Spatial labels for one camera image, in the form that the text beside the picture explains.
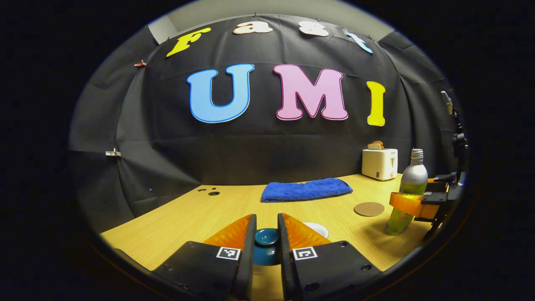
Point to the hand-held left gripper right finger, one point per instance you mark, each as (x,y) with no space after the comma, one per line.
(286,267)

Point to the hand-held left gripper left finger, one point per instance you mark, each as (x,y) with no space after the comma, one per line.
(246,267)

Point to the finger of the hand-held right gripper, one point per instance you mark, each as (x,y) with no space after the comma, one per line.
(439,179)
(407,204)

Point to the silver green water bottle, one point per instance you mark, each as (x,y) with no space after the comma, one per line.
(413,177)

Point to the teal teacup lid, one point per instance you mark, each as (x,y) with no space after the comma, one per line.
(266,238)

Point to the round brown coaster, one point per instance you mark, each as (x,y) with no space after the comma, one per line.
(369,209)

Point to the teal teacup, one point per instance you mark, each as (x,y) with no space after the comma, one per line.
(317,229)

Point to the white toaster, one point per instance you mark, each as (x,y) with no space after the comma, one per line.
(378,165)

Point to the bread slice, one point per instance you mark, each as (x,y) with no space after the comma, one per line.
(375,145)

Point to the folded blue towel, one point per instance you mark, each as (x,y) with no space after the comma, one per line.
(305,190)

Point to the black backdrop cloth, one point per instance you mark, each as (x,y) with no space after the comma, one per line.
(250,154)

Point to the silver metal clip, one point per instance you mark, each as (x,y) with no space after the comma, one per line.
(113,153)

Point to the copper metal clip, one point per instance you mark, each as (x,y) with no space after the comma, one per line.
(140,64)

